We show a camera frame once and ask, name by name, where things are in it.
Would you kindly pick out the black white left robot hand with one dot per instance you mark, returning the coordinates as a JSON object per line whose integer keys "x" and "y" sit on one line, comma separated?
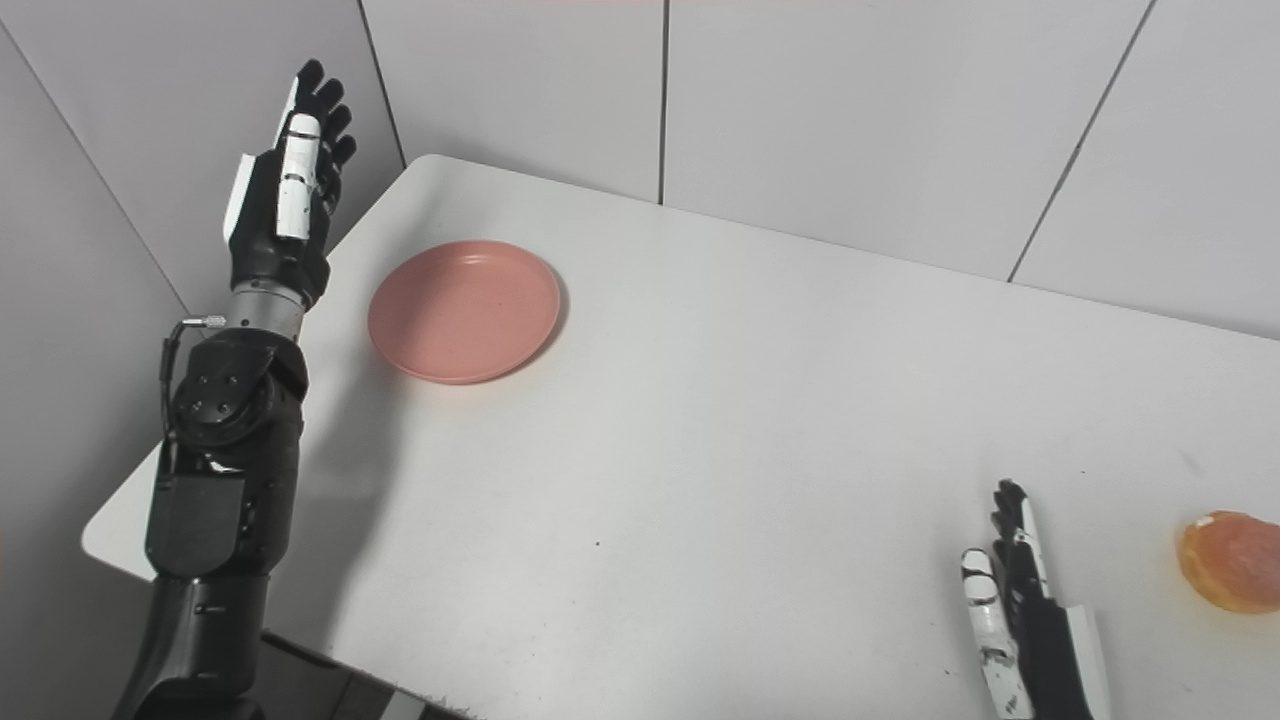
{"x": 275, "y": 235}

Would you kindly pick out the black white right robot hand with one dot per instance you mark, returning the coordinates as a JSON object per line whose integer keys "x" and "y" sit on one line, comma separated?
{"x": 1040, "y": 630}

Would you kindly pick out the pink round plate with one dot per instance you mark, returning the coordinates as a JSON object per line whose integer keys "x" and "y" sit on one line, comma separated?
{"x": 465, "y": 310}

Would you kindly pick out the orange cream puff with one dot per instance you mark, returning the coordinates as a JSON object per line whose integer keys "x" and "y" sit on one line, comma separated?
{"x": 1235, "y": 562}

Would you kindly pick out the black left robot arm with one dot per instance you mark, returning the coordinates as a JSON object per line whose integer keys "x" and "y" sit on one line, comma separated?
{"x": 215, "y": 500}

